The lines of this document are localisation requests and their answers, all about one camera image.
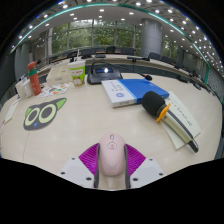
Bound green printed paper cup with straw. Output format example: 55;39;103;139
68;49;87;88

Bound ceiling lights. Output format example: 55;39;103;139
9;0;224;71

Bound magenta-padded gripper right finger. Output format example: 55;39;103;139
123;143;167;190

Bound red bottle with green band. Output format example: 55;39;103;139
26;61;43;97

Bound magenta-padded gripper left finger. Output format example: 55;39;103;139
58;142;101;190

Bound cat-shaped grey green mouse pad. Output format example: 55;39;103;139
22;97;68;131

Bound dark office chairs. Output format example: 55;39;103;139
49;45;206;89

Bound blue and white book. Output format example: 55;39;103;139
101;78;170;109

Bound pink computer mouse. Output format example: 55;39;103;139
98;132;127;177

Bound pale green notepad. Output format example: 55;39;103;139
162;91;202;151

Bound handheld microphone with black foam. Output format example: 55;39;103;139
141;90;200;154

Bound red and white leaflet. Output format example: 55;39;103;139
0;119;6;151

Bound white mug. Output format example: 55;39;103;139
22;78;34;98

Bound stack of white paper cups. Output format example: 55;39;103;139
14;79;26;100

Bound black gooseneck microphone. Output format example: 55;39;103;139
121;68;153;82

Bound beige cardboard box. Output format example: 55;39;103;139
45;64;74;88

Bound white paper leaflet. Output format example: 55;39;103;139
3;98;21;124

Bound dark conference microphone console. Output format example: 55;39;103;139
86;61;124;85

